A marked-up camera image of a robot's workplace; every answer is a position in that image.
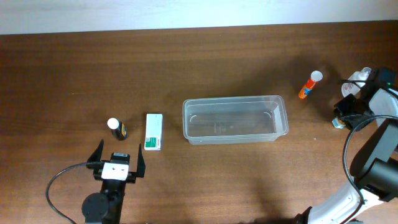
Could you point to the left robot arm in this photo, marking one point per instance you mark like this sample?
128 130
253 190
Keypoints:
106 205

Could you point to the white green medicine box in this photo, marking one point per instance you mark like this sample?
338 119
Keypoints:
153 138

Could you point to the clear plastic container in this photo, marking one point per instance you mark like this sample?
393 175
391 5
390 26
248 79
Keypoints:
234 120

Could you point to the orange tube white cap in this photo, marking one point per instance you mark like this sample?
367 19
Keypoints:
315 77

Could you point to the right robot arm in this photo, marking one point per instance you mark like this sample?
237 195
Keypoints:
372 175

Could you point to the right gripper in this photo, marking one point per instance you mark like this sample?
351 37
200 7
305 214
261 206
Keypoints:
340 107

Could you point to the small jar gold lid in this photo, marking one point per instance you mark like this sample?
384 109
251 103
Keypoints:
337 123

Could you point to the white spray bottle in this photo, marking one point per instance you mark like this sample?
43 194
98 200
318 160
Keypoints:
355 82

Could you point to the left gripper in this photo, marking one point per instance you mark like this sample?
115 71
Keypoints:
131 176

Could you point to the dark bottle white cap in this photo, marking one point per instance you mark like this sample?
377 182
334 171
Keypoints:
117 128

